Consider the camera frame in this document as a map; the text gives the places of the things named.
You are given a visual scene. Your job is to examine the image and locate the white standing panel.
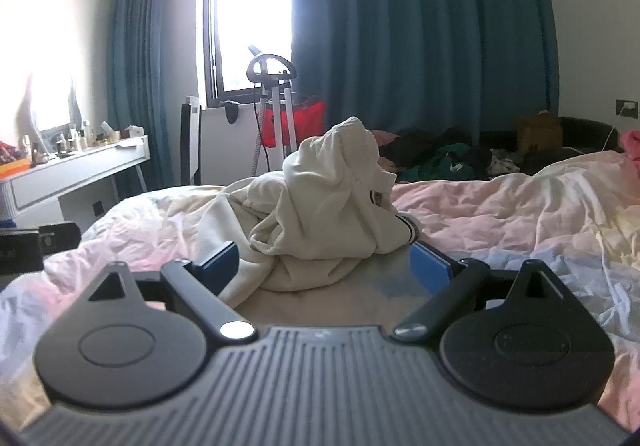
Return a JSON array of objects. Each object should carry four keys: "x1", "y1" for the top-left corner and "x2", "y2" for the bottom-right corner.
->
[{"x1": 180, "y1": 95, "x2": 204, "y2": 187}]

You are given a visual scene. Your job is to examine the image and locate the pink and blue bed blanket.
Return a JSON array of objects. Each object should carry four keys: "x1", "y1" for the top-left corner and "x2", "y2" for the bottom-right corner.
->
[{"x1": 0, "y1": 149, "x2": 640, "y2": 427}]

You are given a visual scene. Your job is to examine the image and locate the brown bag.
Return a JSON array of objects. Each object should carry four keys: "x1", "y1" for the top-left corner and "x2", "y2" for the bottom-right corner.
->
[{"x1": 515, "y1": 111, "x2": 564, "y2": 155}]

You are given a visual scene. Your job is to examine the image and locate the pile of dark clothes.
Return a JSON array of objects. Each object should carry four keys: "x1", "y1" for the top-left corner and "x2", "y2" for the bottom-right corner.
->
[{"x1": 380, "y1": 126, "x2": 522, "y2": 183}]

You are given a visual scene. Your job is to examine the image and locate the narrow blue curtain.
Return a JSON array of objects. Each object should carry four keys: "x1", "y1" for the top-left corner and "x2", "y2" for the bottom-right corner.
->
[{"x1": 106, "y1": 0, "x2": 212, "y2": 188}]

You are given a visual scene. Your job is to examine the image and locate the group of cosmetic bottles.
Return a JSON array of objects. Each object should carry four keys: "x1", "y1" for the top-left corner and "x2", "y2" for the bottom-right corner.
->
[{"x1": 19, "y1": 119, "x2": 124, "y2": 163}]

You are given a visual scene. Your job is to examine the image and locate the white charging cable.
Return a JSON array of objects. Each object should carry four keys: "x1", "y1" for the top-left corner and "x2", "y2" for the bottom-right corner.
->
[{"x1": 602, "y1": 107, "x2": 626, "y2": 153}]

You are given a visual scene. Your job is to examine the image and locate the wide blue curtain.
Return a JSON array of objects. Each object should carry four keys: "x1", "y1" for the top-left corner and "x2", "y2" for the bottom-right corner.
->
[{"x1": 289, "y1": 0, "x2": 560, "y2": 149}]

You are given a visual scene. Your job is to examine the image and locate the deep pink cloth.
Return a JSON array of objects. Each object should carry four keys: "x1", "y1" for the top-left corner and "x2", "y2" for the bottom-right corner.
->
[{"x1": 622, "y1": 128, "x2": 640, "y2": 160}]

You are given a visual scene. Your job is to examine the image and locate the light pink cloth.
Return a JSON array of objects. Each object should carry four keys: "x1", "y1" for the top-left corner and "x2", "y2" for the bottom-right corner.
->
[{"x1": 370, "y1": 129, "x2": 402, "y2": 148}]

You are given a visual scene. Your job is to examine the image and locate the white dressing table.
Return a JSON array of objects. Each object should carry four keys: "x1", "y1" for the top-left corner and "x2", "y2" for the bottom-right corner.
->
[{"x1": 0, "y1": 135, "x2": 151, "y2": 228}]

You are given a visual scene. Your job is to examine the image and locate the black sofa chair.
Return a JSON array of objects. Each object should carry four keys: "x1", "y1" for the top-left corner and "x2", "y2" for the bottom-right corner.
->
[{"x1": 480, "y1": 116, "x2": 627, "y2": 163}]

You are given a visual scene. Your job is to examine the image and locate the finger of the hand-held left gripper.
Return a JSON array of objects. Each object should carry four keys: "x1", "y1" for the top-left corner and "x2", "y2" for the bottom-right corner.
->
[{"x1": 39, "y1": 222, "x2": 82, "y2": 256}]

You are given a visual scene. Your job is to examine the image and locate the garment steamer stand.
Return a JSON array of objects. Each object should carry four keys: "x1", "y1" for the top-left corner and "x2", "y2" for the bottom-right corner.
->
[{"x1": 244, "y1": 44, "x2": 302, "y2": 178}]

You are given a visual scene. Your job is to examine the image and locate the vanity mirror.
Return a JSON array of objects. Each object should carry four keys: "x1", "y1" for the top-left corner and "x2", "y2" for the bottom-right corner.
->
[{"x1": 12, "y1": 70, "x2": 86, "y2": 142}]

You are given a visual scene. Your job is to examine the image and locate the green garment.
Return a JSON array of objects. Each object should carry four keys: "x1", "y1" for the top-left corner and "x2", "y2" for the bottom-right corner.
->
[{"x1": 400, "y1": 146, "x2": 474, "y2": 182}]

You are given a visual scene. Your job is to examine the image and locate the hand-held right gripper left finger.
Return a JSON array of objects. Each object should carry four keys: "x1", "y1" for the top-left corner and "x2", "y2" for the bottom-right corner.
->
[{"x1": 87, "y1": 241, "x2": 258, "y2": 345}]

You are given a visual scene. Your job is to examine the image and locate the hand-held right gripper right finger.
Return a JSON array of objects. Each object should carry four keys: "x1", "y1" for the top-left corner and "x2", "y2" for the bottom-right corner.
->
[{"x1": 392, "y1": 241, "x2": 558, "y2": 343}]

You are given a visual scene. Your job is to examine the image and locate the red bag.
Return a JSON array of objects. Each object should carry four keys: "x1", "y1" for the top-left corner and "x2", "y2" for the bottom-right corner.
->
[{"x1": 260, "y1": 99, "x2": 329, "y2": 150}]

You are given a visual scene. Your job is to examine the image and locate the window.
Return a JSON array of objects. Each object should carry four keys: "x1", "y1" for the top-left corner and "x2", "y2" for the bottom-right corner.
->
[{"x1": 199, "y1": 0, "x2": 302, "y2": 110}]

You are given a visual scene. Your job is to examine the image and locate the cream white sweatshirt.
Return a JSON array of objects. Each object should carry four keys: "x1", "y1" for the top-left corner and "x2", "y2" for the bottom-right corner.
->
[{"x1": 167, "y1": 116, "x2": 422, "y2": 293}]

